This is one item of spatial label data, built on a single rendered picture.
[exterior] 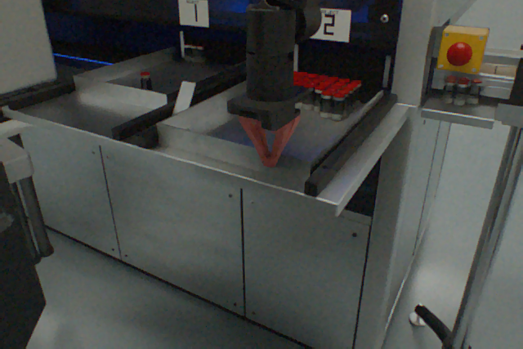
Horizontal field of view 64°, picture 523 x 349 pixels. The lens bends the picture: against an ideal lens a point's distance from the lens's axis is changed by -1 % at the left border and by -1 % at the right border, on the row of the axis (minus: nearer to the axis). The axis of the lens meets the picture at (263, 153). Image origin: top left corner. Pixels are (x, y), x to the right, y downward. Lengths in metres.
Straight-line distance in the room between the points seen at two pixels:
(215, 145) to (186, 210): 0.72
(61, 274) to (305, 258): 1.07
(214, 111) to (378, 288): 0.61
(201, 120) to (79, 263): 1.26
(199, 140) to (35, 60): 0.81
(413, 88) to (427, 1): 0.16
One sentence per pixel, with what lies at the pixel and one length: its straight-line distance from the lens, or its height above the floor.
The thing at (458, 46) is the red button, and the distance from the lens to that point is 0.81.
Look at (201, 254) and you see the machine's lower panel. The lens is 1.39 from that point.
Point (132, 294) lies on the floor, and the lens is 1.72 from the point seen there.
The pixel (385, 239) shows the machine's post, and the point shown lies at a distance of 1.03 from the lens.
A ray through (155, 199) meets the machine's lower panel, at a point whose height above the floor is 0.43.
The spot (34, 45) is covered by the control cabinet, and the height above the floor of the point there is 0.92.
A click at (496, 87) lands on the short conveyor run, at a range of 0.96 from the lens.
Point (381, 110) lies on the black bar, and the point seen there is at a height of 0.90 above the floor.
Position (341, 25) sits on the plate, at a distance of 0.88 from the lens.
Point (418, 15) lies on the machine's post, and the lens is 0.84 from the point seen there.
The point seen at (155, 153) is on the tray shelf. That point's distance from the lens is 0.67.
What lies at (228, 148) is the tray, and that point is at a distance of 0.60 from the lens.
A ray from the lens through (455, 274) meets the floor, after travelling 1.88.
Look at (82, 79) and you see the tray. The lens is 0.98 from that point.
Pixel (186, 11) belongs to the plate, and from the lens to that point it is 1.07.
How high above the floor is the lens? 1.16
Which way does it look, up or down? 26 degrees down
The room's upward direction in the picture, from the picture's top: straight up
